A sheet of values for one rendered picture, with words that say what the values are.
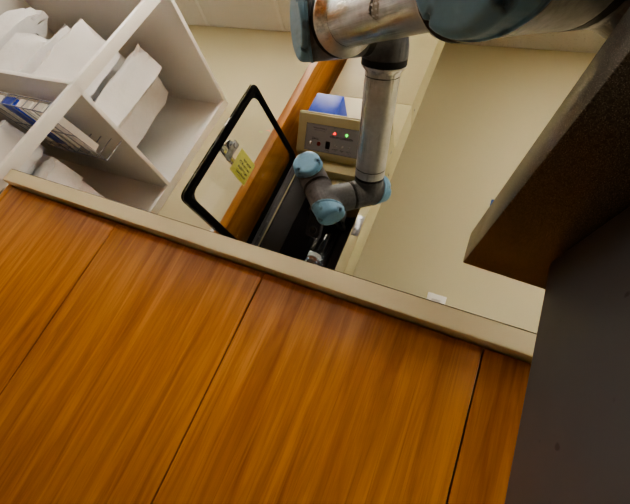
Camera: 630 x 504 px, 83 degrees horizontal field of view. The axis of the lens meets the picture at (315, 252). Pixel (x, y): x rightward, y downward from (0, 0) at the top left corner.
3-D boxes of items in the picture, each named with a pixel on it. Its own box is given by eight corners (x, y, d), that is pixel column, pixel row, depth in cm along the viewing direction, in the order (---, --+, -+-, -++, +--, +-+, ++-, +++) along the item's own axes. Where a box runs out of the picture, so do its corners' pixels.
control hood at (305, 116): (296, 154, 127) (307, 133, 130) (385, 172, 116) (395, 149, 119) (288, 131, 116) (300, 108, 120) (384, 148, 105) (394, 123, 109)
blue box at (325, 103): (313, 133, 128) (322, 114, 131) (338, 137, 125) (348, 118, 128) (307, 111, 120) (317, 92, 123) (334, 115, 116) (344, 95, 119)
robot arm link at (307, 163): (297, 180, 90) (287, 156, 94) (308, 202, 100) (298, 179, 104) (326, 167, 90) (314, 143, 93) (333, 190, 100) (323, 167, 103)
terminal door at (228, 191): (244, 256, 111) (296, 156, 124) (180, 198, 86) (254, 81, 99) (242, 256, 111) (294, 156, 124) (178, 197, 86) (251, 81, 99)
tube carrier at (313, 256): (296, 276, 123) (319, 225, 131) (325, 286, 120) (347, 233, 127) (289, 263, 114) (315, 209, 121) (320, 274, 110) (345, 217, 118)
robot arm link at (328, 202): (361, 203, 89) (344, 170, 94) (320, 212, 86) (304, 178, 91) (354, 221, 96) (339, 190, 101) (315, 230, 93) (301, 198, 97)
